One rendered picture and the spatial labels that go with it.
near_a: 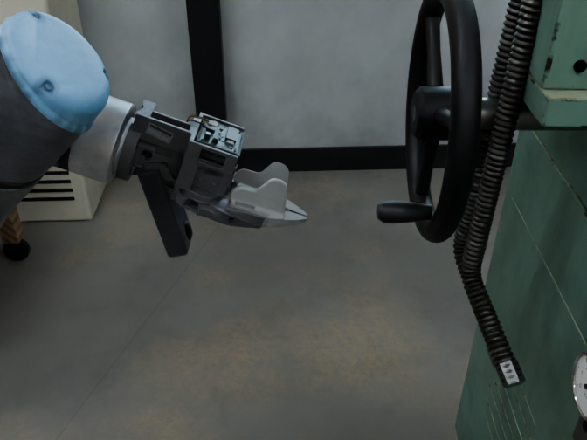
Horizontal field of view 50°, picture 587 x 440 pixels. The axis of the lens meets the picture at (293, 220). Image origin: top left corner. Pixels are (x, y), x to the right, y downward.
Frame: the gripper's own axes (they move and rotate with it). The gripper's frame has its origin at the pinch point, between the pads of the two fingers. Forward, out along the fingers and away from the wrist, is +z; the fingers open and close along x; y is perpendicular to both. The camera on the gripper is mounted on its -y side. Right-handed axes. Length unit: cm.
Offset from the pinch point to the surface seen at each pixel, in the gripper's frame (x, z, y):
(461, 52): -4.0, 6.8, 25.2
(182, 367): 43, -1, -75
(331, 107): 138, 23, -40
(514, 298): 14.1, 38.8, -9.5
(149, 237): 94, -19, -82
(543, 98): -2.8, 16.6, 23.9
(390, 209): -3.7, 8.3, 7.4
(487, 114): 4.3, 15.6, 18.2
